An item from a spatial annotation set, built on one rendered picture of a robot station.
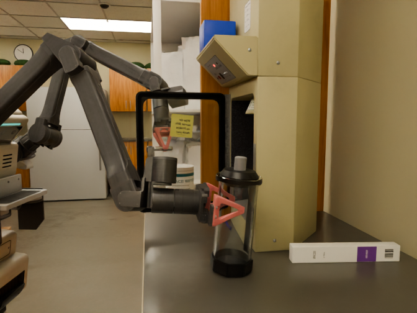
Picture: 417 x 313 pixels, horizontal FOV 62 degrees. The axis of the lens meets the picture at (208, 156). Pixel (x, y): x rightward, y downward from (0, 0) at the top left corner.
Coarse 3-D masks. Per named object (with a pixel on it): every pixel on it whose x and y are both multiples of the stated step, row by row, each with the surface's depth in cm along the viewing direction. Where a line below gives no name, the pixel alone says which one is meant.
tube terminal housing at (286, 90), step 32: (256, 0) 89; (288, 0) 89; (320, 0) 102; (256, 32) 90; (288, 32) 90; (320, 32) 104; (288, 64) 90; (320, 64) 106; (256, 96) 91; (288, 96) 91; (320, 96) 108; (256, 128) 91; (288, 128) 92; (256, 160) 92; (288, 160) 93; (288, 192) 94; (256, 224) 94; (288, 224) 95
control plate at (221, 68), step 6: (210, 60) 104; (216, 60) 100; (210, 66) 110; (216, 66) 105; (222, 66) 100; (210, 72) 115; (216, 72) 110; (222, 72) 104; (228, 72) 99; (216, 78) 116; (222, 78) 110; (228, 78) 105; (234, 78) 100
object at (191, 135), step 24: (144, 120) 113; (168, 120) 115; (192, 120) 117; (216, 120) 119; (144, 144) 113; (168, 144) 116; (192, 144) 118; (216, 144) 120; (192, 168) 119; (216, 168) 121; (216, 192) 122
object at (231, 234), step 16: (224, 192) 78; (240, 192) 77; (256, 192) 79; (224, 208) 78; (224, 224) 78; (240, 224) 78; (224, 240) 79; (240, 240) 78; (224, 256) 79; (240, 256) 79
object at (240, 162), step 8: (240, 160) 79; (224, 168) 80; (232, 168) 81; (240, 168) 79; (248, 168) 83; (224, 176) 78; (232, 176) 77; (240, 176) 76; (248, 176) 77; (256, 176) 78
